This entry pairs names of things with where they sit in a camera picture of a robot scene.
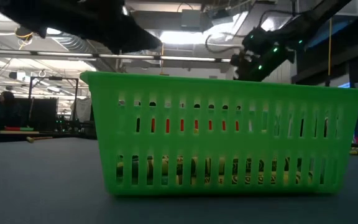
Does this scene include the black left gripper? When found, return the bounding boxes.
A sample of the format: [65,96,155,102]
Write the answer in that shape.
[0,0,163,54]

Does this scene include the long tube light fixture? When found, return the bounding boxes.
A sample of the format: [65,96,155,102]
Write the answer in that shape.
[0,49,232,63]

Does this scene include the grey ceiling unit box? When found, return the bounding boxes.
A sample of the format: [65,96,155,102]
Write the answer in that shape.
[180,9,203,31]

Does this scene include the white hanging cloth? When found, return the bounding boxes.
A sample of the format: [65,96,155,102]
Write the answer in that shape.
[70,98,93,123]

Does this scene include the green plastic basket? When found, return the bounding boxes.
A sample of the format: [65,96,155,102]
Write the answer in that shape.
[79,70,358,197]

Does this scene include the black computer green lights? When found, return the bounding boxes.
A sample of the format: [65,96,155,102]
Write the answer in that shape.
[56,114,70,127]

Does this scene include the dark monitor screen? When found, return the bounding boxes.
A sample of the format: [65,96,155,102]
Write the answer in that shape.
[22,98,58,131]

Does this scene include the person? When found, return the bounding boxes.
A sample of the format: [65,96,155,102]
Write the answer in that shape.
[0,91,23,130]

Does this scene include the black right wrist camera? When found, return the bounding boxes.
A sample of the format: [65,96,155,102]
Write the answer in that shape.
[242,27,276,54]

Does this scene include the silver rectangular air duct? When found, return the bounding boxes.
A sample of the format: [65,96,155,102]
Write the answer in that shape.
[209,2,291,44]

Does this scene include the black ceiling reel yellow cable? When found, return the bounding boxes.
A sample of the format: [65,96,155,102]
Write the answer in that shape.
[14,26,35,50]

